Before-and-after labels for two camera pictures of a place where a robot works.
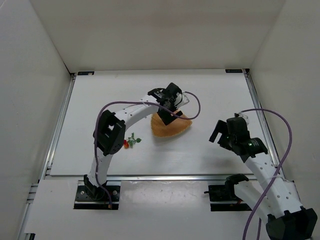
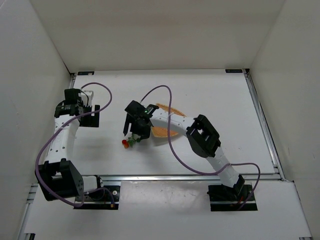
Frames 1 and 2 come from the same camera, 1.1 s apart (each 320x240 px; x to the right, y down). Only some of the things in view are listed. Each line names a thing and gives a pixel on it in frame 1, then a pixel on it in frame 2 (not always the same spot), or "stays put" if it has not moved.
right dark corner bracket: (233, 70) stays put
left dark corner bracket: (86, 73) stays put
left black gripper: (166, 110) -> (87, 112)
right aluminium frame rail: (264, 123) stays put
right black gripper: (225, 136) -> (133, 120)
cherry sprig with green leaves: (131, 141) stays put
